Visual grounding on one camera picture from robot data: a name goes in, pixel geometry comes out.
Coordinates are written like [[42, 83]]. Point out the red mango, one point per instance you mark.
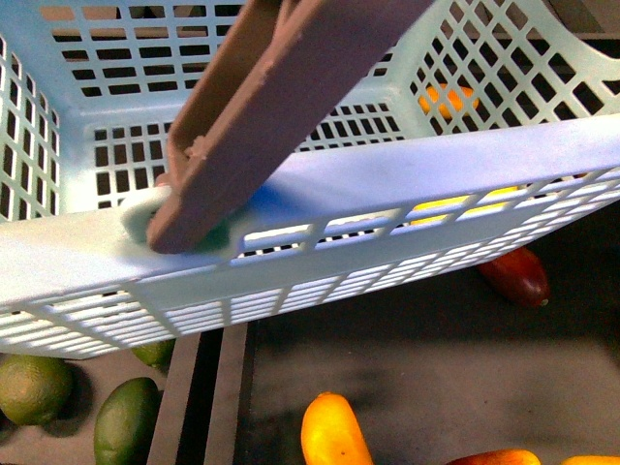
[[519, 277]]

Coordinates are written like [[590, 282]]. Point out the light blue plastic basket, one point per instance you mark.
[[489, 124]]

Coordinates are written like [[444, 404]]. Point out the yellow mango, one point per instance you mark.
[[330, 432]]

